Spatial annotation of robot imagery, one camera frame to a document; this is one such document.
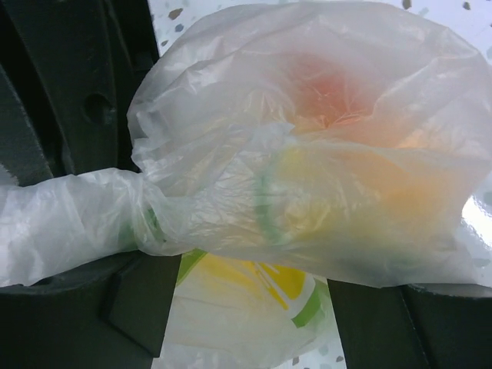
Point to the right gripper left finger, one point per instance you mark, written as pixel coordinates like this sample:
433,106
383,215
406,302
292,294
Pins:
110,313

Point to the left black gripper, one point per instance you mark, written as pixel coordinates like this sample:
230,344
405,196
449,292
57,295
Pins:
69,70

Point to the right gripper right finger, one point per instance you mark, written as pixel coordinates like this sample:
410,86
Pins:
413,326

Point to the clear plastic bag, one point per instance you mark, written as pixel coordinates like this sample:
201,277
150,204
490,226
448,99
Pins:
279,147

